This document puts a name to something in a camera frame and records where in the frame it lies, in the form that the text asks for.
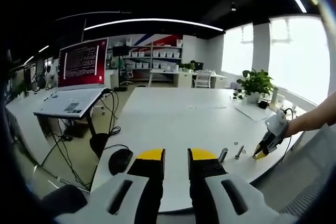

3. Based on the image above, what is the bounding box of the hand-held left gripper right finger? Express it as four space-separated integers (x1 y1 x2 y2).
187 147 300 224

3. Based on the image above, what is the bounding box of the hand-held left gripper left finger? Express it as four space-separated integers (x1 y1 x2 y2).
54 148 166 224

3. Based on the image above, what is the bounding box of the large threaded stud bolt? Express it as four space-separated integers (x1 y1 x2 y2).
218 147 229 162

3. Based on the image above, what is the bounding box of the white paper sheet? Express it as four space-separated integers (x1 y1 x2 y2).
234 104 276 122

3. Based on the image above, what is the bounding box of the black computer mouse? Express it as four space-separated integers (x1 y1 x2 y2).
108 148 134 176

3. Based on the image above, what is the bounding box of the large potted green plant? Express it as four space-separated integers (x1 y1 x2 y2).
236 68 275 104

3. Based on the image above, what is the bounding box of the tilted laptop stand table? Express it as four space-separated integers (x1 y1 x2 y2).
33 90 111 141

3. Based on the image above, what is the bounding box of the dark padded object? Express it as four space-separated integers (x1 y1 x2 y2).
41 184 89 217

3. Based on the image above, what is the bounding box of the white slatted chair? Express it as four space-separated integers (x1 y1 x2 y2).
195 70 212 88

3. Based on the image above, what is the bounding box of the small potted plant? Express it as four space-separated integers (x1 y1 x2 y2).
178 62 196 72

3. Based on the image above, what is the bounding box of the white background desk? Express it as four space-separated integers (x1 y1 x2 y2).
149 68 226 88

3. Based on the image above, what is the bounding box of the shelf with white bins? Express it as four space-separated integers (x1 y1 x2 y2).
107 37 184 78

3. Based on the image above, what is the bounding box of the black monitor on stand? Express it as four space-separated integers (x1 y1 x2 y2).
113 46 130 57

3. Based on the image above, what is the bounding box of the white laptop with red screen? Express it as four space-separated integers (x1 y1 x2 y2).
33 38 110 119

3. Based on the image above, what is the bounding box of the long white office desk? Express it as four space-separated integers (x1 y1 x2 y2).
5 87 61 156

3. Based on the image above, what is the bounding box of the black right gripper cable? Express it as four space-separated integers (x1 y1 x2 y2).
279 107 300 166

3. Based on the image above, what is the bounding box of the black mouse cable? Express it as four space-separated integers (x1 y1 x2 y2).
103 144 129 154

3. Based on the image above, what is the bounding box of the black laptop power cable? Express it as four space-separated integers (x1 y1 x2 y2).
103 89 121 137

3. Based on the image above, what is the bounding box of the black floor cable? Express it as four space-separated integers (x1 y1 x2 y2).
47 132 91 190

